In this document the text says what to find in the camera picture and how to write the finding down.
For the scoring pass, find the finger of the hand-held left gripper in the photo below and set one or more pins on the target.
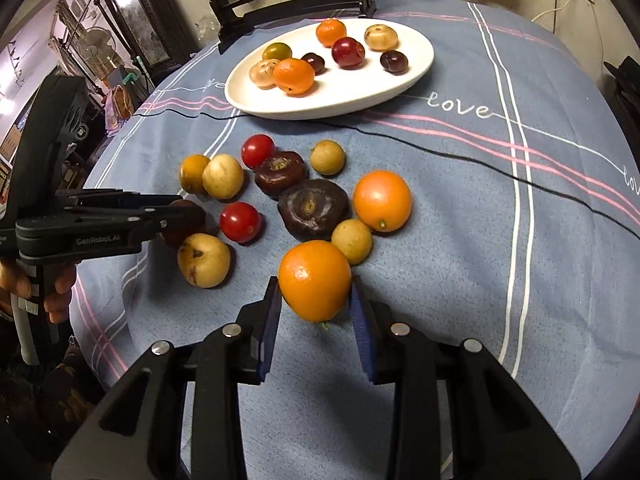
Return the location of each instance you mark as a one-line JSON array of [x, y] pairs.
[[180, 217], [125, 201]]

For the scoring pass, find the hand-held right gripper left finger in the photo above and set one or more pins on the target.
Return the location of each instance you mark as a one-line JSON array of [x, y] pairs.
[[267, 332]]

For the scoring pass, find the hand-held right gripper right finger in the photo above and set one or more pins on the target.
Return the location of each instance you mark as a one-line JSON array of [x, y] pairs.
[[362, 337]]

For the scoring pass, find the yellow-orange kumquat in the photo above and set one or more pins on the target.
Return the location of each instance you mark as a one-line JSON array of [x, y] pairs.
[[191, 174]]

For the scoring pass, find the spotted yellow fruit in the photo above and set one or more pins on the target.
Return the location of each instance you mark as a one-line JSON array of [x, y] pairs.
[[203, 260], [381, 37], [264, 73]]

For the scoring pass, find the pale yellow round fruit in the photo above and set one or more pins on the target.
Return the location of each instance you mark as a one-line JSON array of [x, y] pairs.
[[223, 176]]

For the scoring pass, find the red cherry tomato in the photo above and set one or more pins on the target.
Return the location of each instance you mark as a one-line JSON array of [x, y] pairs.
[[240, 221], [258, 150]]

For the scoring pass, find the small yellow longan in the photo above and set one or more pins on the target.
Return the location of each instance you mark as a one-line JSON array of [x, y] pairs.
[[327, 157], [352, 241]]

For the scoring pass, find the small dark water chestnut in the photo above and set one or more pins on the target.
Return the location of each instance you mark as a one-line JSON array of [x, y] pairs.
[[280, 172]]

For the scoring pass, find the large dark water chestnut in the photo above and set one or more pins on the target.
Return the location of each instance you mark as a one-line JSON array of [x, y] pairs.
[[312, 208]]

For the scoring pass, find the green-yellow citrus fruit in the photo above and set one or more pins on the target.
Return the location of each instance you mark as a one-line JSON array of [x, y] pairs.
[[277, 51]]

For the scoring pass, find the small dark red plum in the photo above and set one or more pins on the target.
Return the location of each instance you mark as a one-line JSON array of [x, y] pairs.
[[313, 61]]

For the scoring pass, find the white plate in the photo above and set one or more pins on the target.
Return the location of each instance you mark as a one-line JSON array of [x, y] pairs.
[[350, 95]]

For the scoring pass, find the person's left hand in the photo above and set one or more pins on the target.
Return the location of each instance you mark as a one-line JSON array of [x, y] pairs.
[[62, 300]]

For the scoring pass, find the standing fan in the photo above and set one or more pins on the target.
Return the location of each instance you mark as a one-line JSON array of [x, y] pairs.
[[95, 42]]

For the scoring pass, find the dark wooden cabinet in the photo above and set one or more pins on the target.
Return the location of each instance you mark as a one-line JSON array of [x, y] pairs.
[[140, 20]]

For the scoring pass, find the blue striped tablecloth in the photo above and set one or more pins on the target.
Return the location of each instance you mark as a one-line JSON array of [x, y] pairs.
[[450, 210]]

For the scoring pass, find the clear plastic bags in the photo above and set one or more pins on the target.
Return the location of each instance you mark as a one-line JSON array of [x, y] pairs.
[[206, 27]]

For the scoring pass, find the round goldfish screen black stand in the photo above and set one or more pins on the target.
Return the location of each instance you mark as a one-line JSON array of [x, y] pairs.
[[235, 15]]

